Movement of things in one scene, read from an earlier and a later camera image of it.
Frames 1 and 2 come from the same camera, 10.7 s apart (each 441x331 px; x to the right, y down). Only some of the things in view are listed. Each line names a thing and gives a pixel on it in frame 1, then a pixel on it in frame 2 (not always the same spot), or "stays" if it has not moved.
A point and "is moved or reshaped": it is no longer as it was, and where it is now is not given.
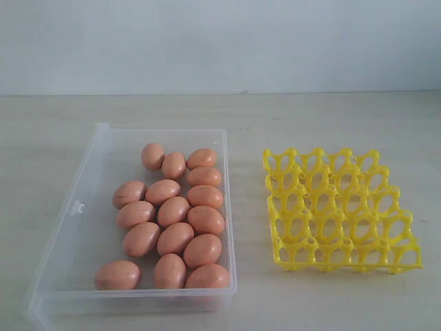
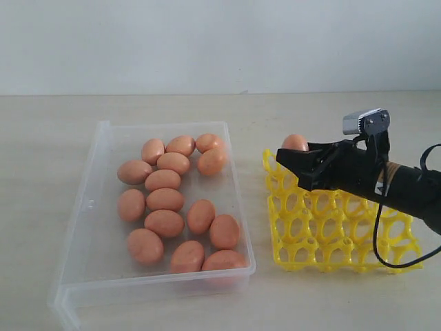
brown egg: x=174 y=165 to x=183 y=144
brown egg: x=204 y=195 to x=295 y=141
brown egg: x=203 y=175 to x=213 y=162
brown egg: x=201 y=157 to x=207 y=141
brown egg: x=207 y=276 to x=223 y=259
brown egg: x=170 y=272 to x=187 y=256
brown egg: x=142 y=239 to x=167 y=223
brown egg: x=174 y=238 to x=165 y=198
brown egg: x=128 y=192 to x=133 y=172
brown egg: x=171 y=210 to x=162 y=178
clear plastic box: x=151 y=231 is moved or reshaped
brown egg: x=118 y=275 to x=145 y=246
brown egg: x=204 y=218 stays
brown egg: x=202 y=249 to x=224 y=232
